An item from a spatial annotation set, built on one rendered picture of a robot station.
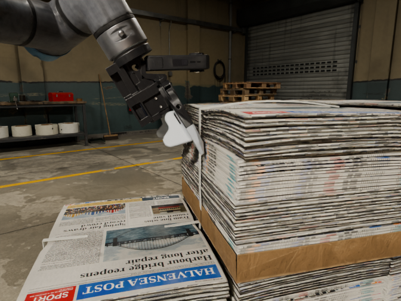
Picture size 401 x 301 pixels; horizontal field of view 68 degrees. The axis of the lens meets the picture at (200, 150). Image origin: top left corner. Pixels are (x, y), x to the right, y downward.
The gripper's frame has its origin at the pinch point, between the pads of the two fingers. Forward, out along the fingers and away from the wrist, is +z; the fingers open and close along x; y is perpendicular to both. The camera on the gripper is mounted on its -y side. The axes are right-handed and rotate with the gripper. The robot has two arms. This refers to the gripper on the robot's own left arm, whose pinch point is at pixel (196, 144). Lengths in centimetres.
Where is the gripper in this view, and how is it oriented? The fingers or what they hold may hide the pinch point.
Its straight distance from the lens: 57.2
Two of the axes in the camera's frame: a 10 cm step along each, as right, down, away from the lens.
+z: 4.8, 8.3, 2.9
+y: -8.4, 5.3, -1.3
